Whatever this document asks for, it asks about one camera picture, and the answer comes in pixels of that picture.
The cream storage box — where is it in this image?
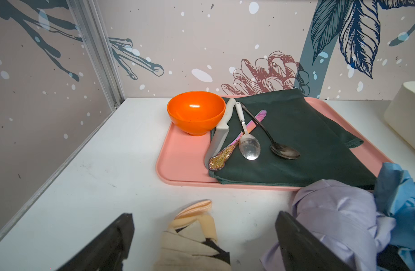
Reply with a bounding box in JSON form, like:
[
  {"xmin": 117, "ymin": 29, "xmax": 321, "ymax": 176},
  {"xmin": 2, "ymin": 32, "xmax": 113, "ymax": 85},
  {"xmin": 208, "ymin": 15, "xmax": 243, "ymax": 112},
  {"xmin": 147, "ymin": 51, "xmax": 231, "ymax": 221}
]
[{"xmin": 384, "ymin": 81, "xmax": 415, "ymax": 150}]

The iridescent ornate butter knife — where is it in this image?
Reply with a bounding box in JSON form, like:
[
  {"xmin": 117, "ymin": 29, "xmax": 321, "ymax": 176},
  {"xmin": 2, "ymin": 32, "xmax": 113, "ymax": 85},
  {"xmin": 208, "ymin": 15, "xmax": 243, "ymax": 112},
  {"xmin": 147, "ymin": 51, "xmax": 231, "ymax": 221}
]
[{"xmin": 207, "ymin": 110, "xmax": 267, "ymax": 171}]

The white handled silver spoon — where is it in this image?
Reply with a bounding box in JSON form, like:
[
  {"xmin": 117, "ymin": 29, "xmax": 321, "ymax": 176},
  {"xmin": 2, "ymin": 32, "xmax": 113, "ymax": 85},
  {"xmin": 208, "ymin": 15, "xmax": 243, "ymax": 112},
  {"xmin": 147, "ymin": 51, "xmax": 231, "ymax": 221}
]
[{"xmin": 235, "ymin": 102, "xmax": 261, "ymax": 160}]

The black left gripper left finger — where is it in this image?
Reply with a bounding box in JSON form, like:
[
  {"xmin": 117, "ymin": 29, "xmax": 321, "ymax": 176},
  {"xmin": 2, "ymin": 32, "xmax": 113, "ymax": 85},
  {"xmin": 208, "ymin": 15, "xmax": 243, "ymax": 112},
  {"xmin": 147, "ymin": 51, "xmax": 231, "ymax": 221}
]
[{"xmin": 59, "ymin": 213, "xmax": 135, "ymax": 271}]

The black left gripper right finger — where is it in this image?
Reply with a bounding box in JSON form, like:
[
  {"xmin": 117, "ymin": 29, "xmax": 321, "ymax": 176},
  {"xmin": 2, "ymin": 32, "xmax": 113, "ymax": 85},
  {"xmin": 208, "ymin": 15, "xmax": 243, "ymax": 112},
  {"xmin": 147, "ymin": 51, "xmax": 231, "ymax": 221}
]
[{"xmin": 275, "ymin": 211, "xmax": 353, "ymax": 271}]

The dark metal spoon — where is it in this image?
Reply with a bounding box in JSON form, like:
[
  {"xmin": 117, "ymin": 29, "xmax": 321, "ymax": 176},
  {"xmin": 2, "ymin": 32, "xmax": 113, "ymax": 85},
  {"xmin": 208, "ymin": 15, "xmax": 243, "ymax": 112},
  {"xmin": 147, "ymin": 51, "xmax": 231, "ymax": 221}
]
[{"xmin": 241, "ymin": 103, "xmax": 301, "ymax": 160}]

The dark green cloth napkin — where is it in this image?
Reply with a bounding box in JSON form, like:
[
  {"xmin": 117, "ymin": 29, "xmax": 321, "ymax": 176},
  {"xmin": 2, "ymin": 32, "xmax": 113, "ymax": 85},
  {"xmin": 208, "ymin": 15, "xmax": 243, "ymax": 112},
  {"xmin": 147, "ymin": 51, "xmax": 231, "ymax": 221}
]
[{"xmin": 209, "ymin": 89, "xmax": 377, "ymax": 190}]

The lavender folded umbrella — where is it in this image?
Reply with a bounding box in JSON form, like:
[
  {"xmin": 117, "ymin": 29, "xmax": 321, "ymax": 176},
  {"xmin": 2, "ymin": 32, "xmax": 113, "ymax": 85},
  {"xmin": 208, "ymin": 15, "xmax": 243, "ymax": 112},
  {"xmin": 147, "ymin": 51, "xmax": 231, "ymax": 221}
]
[{"xmin": 260, "ymin": 180, "xmax": 396, "ymax": 271}]

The white handled knife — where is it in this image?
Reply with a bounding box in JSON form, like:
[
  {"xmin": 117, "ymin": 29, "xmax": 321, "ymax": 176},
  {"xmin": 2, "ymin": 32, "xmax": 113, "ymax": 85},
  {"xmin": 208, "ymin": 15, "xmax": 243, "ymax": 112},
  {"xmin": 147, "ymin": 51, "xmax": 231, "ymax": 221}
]
[{"xmin": 204, "ymin": 98, "xmax": 236, "ymax": 169}]

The pink plastic tray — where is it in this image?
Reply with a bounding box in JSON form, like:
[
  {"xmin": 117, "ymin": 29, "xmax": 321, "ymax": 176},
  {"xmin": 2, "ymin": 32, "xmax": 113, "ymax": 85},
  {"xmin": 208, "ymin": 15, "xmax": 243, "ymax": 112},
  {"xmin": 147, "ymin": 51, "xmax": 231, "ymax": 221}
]
[{"xmin": 156, "ymin": 97, "xmax": 392, "ymax": 192}]

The light blue umbrella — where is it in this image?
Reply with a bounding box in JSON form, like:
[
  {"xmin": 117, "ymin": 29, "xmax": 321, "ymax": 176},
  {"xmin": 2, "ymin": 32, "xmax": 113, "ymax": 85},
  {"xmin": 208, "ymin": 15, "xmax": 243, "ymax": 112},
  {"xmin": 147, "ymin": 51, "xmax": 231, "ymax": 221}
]
[{"xmin": 373, "ymin": 163, "xmax": 415, "ymax": 271}]

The beige striped folded umbrella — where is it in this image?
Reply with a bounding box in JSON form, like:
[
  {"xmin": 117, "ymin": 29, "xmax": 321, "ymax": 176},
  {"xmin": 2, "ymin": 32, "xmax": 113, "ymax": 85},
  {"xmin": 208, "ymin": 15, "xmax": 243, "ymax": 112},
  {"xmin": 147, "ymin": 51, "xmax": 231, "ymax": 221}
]
[{"xmin": 153, "ymin": 200, "xmax": 232, "ymax": 271}]

